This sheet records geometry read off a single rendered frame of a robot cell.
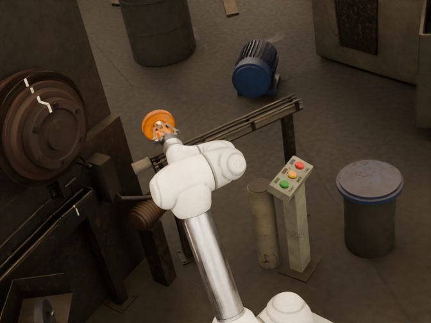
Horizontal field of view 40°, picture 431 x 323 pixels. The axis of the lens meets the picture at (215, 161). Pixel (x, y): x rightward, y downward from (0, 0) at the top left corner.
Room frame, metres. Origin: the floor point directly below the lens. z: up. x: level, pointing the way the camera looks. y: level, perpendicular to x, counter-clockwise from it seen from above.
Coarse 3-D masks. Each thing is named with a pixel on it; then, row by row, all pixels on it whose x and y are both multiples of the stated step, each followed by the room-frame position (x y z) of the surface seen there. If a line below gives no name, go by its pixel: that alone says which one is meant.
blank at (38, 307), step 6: (42, 300) 1.49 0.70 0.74; (36, 306) 1.46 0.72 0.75; (42, 306) 1.46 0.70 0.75; (48, 306) 1.50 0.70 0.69; (36, 312) 1.44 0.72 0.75; (42, 312) 1.43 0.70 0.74; (48, 312) 1.49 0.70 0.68; (36, 318) 1.42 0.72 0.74; (42, 318) 1.41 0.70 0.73; (48, 318) 1.48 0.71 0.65; (54, 318) 1.50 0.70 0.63
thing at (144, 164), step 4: (140, 160) 2.31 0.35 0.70; (144, 160) 2.31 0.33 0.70; (148, 160) 2.30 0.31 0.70; (132, 164) 2.30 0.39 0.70; (136, 164) 2.29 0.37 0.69; (140, 164) 2.29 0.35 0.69; (144, 164) 2.29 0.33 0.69; (148, 164) 2.29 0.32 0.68; (136, 168) 2.28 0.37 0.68; (140, 168) 2.28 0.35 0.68; (144, 168) 2.28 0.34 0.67; (148, 168) 2.29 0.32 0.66; (136, 172) 2.27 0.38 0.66
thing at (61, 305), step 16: (16, 288) 1.64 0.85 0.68; (32, 288) 1.64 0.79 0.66; (48, 288) 1.63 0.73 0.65; (64, 288) 1.63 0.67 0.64; (16, 304) 1.59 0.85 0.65; (32, 304) 1.61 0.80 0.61; (64, 304) 1.58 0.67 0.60; (0, 320) 1.45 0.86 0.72; (16, 320) 1.54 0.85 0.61; (32, 320) 1.53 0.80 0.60; (64, 320) 1.50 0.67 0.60
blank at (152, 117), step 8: (152, 112) 2.34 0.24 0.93; (160, 112) 2.33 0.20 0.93; (168, 112) 2.36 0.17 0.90; (144, 120) 2.32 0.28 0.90; (152, 120) 2.32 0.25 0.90; (160, 120) 2.33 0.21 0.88; (168, 120) 2.34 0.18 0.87; (144, 128) 2.31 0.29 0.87; (152, 128) 2.32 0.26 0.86; (152, 136) 2.31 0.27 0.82
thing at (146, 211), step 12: (144, 204) 2.18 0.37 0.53; (132, 216) 2.15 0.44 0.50; (144, 216) 2.12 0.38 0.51; (156, 216) 2.16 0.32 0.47; (144, 228) 2.11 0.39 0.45; (156, 228) 2.16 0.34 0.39; (144, 240) 2.18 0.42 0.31; (156, 240) 2.14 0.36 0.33; (156, 252) 2.13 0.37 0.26; (168, 252) 2.18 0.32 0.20; (156, 264) 2.15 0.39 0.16; (168, 264) 2.16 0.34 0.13; (156, 276) 2.17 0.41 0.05; (168, 276) 2.15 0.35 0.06
